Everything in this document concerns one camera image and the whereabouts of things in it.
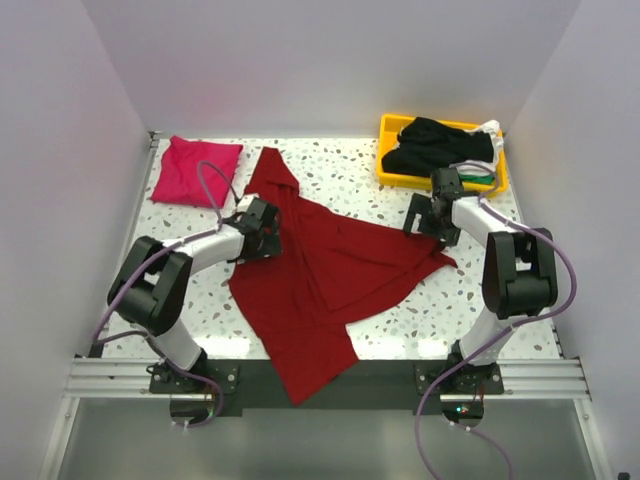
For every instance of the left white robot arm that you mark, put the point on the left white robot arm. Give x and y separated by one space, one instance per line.
150 287

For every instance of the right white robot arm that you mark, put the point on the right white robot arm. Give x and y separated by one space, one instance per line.
519 277

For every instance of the green t shirt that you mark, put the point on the green t shirt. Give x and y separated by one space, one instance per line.
478 179

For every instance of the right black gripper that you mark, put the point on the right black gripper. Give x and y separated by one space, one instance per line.
419 204

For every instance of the dark red t shirt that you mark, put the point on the dark red t shirt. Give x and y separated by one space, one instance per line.
333 271

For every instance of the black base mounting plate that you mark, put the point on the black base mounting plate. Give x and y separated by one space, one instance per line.
367 385

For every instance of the white t shirt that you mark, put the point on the white t shirt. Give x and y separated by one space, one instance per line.
477 166

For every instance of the yellow plastic bin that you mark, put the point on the yellow plastic bin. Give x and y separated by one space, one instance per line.
390 127

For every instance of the aluminium frame rail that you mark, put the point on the aluminium frame rail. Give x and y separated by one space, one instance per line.
104 378

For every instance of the black t shirt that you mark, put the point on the black t shirt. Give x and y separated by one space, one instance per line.
425 145

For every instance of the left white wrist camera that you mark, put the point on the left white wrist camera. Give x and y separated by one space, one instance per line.
244 203

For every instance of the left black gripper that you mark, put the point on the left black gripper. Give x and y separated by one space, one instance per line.
270 243

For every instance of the folded pink t shirt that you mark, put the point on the folded pink t shirt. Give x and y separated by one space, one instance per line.
185 162

